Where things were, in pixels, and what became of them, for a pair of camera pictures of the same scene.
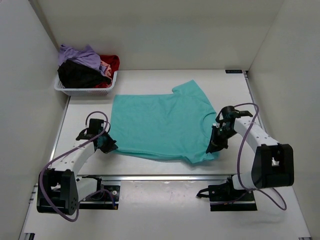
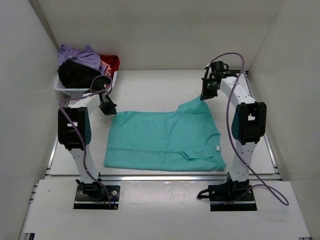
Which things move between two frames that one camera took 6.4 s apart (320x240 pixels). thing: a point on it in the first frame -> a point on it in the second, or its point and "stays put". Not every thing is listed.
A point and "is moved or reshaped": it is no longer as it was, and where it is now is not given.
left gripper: (111, 146) -> (111, 110)
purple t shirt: (86, 56) stays put
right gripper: (216, 145) -> (204, 95)
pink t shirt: (108, 71) stays put
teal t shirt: (176, 125) is moved or reshaped
